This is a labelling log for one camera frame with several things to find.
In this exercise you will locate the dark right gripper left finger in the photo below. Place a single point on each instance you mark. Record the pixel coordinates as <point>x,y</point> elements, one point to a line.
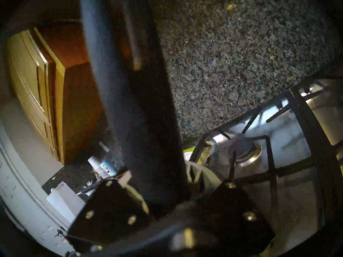
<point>107,213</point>

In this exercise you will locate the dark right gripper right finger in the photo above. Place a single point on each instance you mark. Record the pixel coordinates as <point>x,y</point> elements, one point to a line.
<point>235,213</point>

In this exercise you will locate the black cooking spoon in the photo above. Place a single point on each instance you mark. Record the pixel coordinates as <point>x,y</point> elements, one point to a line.
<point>134,112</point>

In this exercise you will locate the white paper towel roll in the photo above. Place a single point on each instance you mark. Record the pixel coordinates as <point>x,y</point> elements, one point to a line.
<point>65,200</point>

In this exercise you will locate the leaf print paper cup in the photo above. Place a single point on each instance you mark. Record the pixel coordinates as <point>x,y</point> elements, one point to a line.
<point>108,168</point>

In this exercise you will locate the stack of white cups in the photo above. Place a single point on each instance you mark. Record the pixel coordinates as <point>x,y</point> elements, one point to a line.
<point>94,164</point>

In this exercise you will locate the stainless gas stovetop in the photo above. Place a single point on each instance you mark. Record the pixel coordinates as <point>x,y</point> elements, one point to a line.
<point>292,152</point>

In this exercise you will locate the white panel door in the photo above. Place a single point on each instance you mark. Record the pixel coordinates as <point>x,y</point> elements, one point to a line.
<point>24,200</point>

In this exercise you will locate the white wall switch plate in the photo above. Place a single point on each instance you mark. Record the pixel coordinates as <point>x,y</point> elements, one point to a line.
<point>104,146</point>

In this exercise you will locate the wooden wall cabinet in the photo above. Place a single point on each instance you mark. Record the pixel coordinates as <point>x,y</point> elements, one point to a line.
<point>32,85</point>

